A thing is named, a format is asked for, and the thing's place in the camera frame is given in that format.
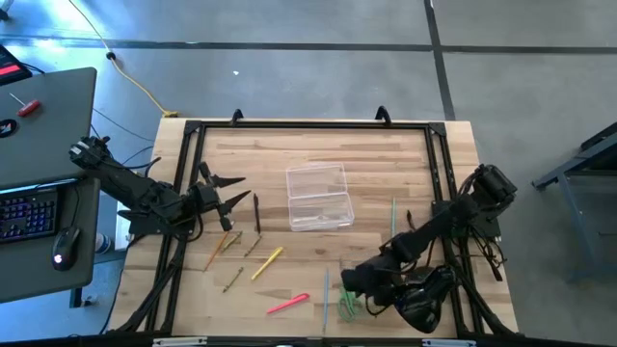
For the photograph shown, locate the green scissors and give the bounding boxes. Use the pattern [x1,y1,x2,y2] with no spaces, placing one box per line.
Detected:
[335,285,363,324]

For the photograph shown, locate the black device red stripe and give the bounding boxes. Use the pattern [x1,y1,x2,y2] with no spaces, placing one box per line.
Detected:
[0,44,34,87]

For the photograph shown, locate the black cable bundle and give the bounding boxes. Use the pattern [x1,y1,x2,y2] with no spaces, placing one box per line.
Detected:
[460,224,506,283]

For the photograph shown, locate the black computer mouse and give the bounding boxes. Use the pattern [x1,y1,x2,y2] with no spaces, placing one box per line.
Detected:
[51,225,82,272]

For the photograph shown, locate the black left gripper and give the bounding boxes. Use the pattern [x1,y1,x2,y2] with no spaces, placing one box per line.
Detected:
[187,161,253,233]

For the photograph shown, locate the red-handled screwdriver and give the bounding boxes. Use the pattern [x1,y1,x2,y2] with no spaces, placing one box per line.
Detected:
[9,92,42,119]

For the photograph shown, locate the pink highlighter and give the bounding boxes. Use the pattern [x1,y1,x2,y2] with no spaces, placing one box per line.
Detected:
[265,292,311,316]

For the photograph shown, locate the orange wooden pencil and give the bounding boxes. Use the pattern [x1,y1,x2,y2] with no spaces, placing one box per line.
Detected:
[202,230,230,273]

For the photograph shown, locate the yellow cable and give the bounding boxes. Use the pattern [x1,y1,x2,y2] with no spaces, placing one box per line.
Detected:
[67,0,179,120]

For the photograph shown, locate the black aluminium table frame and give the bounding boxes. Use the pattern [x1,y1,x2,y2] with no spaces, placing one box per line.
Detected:
[108,118,520,338]

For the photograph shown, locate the white metal bracket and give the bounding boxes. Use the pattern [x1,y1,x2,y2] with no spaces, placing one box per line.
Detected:
[421,338,478,347]
[152,336,208,347]

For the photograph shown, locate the backlit black keyboard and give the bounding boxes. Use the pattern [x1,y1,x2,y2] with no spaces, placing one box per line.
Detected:
[0,188,62,244]

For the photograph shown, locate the black pen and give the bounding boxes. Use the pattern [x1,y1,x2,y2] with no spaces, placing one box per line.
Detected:
[253,192,263,236]

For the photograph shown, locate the green mechanical pencil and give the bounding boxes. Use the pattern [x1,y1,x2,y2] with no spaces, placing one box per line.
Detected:
[321,268,332,335]

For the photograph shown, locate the grey closed laptop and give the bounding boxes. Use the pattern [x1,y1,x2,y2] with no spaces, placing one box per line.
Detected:
[0,67,98,190]

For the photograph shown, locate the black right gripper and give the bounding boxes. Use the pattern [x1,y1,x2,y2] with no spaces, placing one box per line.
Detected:
[340,262,401,309]

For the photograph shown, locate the clear plastic supply box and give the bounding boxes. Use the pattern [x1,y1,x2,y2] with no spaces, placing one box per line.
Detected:
[284,162,356,233]

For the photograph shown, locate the yellow highlighter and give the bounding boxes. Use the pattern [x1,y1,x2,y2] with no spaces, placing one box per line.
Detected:
[250,246,285,282]

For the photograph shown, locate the dark grey desk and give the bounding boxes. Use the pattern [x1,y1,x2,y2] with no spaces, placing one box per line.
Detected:
[0,175,101,309]

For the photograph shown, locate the blue metal cart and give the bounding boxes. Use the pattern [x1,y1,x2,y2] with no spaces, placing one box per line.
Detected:
[531,120,617,285]

